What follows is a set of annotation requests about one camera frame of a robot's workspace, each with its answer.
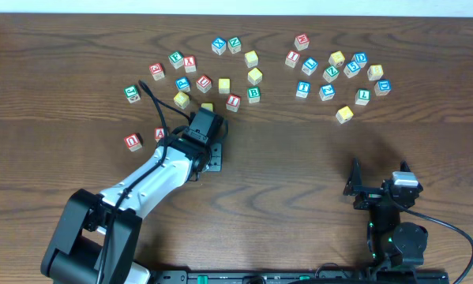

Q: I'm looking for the yellow block by P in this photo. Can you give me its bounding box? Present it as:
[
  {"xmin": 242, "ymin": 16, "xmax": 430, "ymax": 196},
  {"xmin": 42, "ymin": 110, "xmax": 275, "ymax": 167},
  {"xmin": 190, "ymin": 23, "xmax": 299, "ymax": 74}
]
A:
[{"xmin": 174, "ymin": 92, "xmax": 190, "ymax": 110}]

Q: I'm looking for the red U block near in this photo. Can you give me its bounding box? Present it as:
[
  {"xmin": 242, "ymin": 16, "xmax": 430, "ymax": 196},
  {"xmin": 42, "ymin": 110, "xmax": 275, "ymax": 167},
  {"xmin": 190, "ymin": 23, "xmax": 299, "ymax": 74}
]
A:
[{"xmin": 124, "ymin": 133, "xmax": 142, "ymax": 151}]

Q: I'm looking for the green N block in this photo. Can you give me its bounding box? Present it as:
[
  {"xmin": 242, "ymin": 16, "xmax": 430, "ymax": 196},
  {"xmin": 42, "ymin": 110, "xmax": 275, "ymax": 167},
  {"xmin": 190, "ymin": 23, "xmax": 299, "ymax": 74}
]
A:
[{"xmin": 227, "ymin": 37, "xmax": 242, "ymax": 54}]

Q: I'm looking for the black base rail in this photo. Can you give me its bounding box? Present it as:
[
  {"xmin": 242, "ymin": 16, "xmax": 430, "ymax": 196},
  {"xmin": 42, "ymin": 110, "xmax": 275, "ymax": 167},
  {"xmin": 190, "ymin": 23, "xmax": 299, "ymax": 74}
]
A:
[{"xmin": 148, "ymin": 268, "xmax": 449, "ymax": 284}]

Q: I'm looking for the red A block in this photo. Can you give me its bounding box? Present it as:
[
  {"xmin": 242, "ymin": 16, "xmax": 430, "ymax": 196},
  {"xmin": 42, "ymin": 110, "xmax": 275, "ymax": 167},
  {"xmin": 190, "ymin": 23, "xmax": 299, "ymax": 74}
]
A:
[{"xmin": 154, "ymin": 127, "xmax": 165, "ymax": 142}]

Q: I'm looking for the green B block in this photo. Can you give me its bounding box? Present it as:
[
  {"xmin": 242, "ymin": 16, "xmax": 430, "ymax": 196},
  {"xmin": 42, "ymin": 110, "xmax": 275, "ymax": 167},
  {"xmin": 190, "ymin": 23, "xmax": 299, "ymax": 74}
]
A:
[{"xmin": 247, "ymin": 86, "xmax": 261, "ymax": 103}]

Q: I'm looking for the red I block left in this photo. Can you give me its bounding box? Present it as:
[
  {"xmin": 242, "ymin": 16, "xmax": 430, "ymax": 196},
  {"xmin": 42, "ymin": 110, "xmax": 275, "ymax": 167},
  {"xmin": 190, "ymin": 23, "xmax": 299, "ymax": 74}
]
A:
[{"xmin": 226, "ymin": 94, "xmax": 241, "ymax": 112}]

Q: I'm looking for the yellow block upper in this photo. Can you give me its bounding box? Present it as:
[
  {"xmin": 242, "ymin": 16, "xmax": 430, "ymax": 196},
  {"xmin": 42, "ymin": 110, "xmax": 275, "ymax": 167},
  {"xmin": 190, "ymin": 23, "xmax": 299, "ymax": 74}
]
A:
[{"xmin": 244, "ymin": 50, "xmax": 259, "ymax": 68}]

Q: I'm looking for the red G block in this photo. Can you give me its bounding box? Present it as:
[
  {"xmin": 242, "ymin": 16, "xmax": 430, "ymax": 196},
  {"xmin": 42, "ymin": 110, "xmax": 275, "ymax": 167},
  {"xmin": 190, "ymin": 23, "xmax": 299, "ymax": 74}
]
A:
[{"xmin": 149, "ymin": 63, "xmax": 165, "ymax": 80}]

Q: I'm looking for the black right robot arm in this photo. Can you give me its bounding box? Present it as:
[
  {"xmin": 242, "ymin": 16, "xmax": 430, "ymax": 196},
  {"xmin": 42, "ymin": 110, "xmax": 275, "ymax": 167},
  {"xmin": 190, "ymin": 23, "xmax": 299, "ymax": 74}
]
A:
[{"xmin": 343, "ymin": 159, "xmax": 428, "ymax": 270}]

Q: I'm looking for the yellow o block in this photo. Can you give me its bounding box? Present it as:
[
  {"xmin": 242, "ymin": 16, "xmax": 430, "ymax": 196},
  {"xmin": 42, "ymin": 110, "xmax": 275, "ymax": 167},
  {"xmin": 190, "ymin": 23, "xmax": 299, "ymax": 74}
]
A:
[
  {"xmin": 218, "ymin": 78, "xmax": 231, "ymax": 94},
  {"xmin": 201, "ymin": 103, "xmax": 213, "ymax": 111}
]

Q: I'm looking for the red i block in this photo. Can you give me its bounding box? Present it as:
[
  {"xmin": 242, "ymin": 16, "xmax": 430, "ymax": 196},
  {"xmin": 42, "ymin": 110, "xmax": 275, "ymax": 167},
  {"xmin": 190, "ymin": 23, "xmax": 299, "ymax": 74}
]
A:
[
  {"xmin": 226, "ymin": 94, "xmax": 241, "ymax": 112},
  {"xmin": 285, "ymin": 50, "xmax": 300, "ymax": 68}
]

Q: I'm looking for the green F block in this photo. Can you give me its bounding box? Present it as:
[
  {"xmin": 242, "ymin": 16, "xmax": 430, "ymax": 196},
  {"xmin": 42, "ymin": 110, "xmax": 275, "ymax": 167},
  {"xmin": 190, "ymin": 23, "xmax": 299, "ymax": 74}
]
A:
[{"xmin": 168, "ymin": 51, "xmax": 184, "ymax": 69}]

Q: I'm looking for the yellow O block middle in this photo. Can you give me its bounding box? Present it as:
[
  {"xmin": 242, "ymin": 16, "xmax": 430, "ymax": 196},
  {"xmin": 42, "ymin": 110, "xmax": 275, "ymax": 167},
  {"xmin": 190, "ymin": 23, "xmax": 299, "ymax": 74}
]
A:
[{"xmin": 218, "ymin": 78, "xmax": 231, "ymax": 94}]

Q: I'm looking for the red Y block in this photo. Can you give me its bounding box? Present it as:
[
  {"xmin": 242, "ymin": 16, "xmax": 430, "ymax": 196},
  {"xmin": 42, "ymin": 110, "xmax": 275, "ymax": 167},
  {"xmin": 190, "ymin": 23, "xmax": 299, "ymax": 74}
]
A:
[{"xmin": 183, "ymin": 56, "xmax": 197, "ymax": 73}]

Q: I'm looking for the blue D block upper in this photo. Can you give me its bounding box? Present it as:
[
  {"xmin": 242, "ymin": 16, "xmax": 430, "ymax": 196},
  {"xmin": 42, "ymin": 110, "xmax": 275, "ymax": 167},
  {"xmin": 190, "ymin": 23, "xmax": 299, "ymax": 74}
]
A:
[{"xmin": 351, "ymin": 52, "xmax": 368, "ymax": 69}]

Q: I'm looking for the blue 5 block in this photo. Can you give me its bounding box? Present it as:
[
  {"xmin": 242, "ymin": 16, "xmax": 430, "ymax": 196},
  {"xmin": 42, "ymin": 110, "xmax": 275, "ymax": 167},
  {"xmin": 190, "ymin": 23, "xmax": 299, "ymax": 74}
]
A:
[{"xmin": 343, "ymin": 61, "xmax": 361, "ymax": 78}]

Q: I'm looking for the blue d block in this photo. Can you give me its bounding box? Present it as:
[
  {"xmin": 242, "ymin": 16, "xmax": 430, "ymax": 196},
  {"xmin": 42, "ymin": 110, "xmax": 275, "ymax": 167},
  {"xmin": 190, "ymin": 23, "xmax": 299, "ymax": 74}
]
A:
[
  {"xmin": 351, "ymin": 52, "xmax": 368, "ymax": 69},
  {"xmin": 374, "ymin": 80, "xmax": 392, "ymax": 96}
]

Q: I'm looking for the red u block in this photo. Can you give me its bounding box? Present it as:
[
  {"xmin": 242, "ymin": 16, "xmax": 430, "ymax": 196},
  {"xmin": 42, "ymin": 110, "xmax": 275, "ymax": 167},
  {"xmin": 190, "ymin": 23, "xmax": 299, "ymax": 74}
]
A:
[
  {"xmin": 124, "ymin": 133, "xmax": 142, "ymax": 151},
  {"xmin": 196, "ymin": 75, "xmax": 212, "ymax": 93}
]

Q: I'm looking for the yellow K block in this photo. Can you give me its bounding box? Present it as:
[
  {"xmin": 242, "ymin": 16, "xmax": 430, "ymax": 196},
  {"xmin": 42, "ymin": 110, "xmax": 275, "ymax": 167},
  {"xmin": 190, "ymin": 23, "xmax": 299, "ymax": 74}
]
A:
[{"xmin": 336, "ymin": 106, "xmax": 354, "ymax": 124}]

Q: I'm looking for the red block top right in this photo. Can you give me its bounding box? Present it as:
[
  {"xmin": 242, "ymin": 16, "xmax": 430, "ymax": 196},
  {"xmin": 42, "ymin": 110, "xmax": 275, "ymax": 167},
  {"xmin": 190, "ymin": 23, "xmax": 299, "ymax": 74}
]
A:
[{"xmin": 294, "ymin": 33, "xmax": 310, "ymax": 51}]

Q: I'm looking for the yellow block soccer side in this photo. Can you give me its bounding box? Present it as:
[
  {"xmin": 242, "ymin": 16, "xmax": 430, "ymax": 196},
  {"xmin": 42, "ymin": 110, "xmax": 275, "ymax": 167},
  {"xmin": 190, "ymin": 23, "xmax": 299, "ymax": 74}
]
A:
[{"xmin": 328, "ymin": 50, "xmax": 345, "ymax": 68}]

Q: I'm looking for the red I block right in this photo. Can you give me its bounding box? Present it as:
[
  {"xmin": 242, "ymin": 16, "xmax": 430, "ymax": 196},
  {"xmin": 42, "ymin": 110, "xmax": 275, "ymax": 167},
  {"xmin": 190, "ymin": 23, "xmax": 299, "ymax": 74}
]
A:
[{"xmin": 285, "ymin": 50, "xmax": 300, "ymax": 68}]

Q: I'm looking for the yellow block lower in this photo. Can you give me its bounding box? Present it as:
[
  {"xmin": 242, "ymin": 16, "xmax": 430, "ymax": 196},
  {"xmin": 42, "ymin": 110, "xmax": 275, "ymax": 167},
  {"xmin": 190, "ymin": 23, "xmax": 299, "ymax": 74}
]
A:
[{"xmin": 247, "ymin": 67, "xmax": 263, "ymax": 85}]

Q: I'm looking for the blue 2 block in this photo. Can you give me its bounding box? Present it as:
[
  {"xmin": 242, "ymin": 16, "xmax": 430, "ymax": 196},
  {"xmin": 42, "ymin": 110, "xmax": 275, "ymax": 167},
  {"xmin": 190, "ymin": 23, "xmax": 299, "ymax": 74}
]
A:
[{"xmin": 319, "ymin": 84, "xmax": 336, "ymax": 101}]

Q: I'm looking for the blue L block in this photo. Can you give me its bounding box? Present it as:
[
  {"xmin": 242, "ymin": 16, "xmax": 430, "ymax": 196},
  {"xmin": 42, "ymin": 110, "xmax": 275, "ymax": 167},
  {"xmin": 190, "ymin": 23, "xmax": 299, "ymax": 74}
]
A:
[{"xmin": 302, "ymin": 57, "xmax": 318, "ymax": 76}]

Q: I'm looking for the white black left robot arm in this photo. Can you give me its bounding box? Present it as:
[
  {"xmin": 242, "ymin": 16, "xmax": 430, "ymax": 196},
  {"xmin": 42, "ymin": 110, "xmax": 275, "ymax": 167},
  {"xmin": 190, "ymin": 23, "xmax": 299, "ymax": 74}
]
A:
[{"xmin": 40, "ymin": 135, "xmax": 222, "ymax": 283}]

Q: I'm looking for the blue P block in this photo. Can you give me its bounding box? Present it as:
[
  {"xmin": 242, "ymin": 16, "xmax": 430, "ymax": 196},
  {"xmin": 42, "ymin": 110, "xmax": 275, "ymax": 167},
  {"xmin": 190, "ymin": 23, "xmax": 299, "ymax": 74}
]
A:
[{"xmin": 175, "ymin": 77, "xmax": 190, "ymax": 92}]

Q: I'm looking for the green 7 block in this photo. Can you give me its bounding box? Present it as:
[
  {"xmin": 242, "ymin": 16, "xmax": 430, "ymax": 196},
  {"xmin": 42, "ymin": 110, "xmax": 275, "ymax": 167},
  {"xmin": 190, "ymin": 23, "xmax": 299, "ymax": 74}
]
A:
[{"xmin": 355, "ymin": 88, "xmax": 370, "ymax": 106}]

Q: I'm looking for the yellow 8 block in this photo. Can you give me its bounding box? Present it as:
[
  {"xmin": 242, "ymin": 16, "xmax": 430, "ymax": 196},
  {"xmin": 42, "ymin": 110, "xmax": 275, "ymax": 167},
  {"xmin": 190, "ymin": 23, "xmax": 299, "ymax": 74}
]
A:
[{"xmin": 367, "ymin": 65, "xmax": 384, "ymax": 81}]

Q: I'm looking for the green Z block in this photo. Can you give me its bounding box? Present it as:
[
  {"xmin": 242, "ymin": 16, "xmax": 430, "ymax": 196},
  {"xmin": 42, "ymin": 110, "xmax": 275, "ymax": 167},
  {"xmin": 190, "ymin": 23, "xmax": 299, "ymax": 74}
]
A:
[{"xmin": 323, "ymin": 65, "xmax": 340, "ymax": 83}]

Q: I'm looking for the blue X block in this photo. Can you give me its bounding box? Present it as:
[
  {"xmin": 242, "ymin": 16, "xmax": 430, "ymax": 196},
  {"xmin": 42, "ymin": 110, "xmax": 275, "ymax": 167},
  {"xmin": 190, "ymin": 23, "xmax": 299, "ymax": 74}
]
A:
[{"xmin": 212, "ymin": 37, "xmax": 227, "ymax": 55}]

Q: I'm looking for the red U block middle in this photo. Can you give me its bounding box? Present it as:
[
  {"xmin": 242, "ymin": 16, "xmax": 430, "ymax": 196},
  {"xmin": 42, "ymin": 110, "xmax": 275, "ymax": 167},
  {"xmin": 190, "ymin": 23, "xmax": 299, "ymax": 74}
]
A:
[{"xmin": 196, "ymin": 75, "xmax": 212, "ymax": 93}]

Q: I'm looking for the yellow O block front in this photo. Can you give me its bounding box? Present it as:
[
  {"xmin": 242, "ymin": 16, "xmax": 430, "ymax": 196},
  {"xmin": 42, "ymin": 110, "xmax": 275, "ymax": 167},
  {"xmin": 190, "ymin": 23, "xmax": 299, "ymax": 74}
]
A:
[{"xmin": 201, "ymin": 103, "xmax": 213, "ymax": 111}]

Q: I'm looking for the green J block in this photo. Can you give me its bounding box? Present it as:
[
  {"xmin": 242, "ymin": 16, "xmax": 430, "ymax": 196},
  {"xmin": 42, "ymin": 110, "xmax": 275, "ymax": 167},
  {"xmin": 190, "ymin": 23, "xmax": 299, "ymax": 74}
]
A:
[{"xmin": 124, "ymin": 85, "xmax": 141, "ymax": 103}]

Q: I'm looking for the blue D block right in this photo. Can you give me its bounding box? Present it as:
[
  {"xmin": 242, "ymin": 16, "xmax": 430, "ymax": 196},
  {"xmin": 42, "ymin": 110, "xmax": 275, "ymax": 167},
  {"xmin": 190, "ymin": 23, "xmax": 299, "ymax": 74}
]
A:
[{"xmin": 374, "ymin": 80, "xmax": 392, "ymax": 96}]

